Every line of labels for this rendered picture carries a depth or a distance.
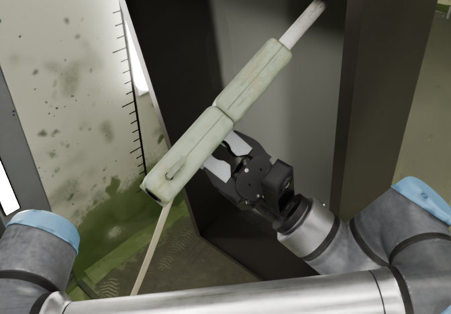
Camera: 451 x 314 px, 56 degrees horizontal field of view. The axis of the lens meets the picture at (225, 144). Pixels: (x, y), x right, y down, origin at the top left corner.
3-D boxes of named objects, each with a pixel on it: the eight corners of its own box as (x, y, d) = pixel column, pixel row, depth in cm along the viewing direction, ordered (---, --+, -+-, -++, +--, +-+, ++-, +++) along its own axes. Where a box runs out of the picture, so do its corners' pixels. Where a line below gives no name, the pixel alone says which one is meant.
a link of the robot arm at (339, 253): (394, 245, 71) (350, 276, 75) (338, 198, 70) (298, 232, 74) (401, 284, 62) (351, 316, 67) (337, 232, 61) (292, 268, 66)
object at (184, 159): (154, 218, 75) (169, 204, 54) (133, 200, 75) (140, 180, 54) (302, 44, 92) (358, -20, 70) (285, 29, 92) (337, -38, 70)
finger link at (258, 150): (217, 145, 66) (256, 185, 66) (220, 143, 64) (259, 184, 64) (237, 126, 67) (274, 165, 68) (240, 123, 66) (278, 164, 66)
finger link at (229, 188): (196, 178, 64) (244, 208, 65) (198, 176, 62) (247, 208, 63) (212, 151, 65) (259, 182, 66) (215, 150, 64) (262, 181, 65)
